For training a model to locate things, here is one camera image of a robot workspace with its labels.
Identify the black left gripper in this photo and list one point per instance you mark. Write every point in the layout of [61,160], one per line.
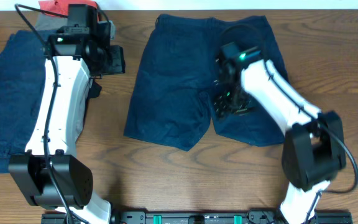
[119,66]

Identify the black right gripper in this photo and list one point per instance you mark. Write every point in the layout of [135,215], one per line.
[221,108]

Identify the navy blue shorts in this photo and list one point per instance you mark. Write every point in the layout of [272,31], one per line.
[172,101]

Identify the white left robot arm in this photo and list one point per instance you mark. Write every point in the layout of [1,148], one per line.
[48,173]

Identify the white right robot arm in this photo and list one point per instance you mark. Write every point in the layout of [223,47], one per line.
[313,148]

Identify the red folded garment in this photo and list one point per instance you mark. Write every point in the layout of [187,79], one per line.
[61,6]

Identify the grey folded garment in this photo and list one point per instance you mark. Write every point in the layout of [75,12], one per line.
[45,22]

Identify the navy folded shorts on pile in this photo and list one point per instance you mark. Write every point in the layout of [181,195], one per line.
[22,78]

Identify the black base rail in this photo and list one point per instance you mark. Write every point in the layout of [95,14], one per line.
[251,217]

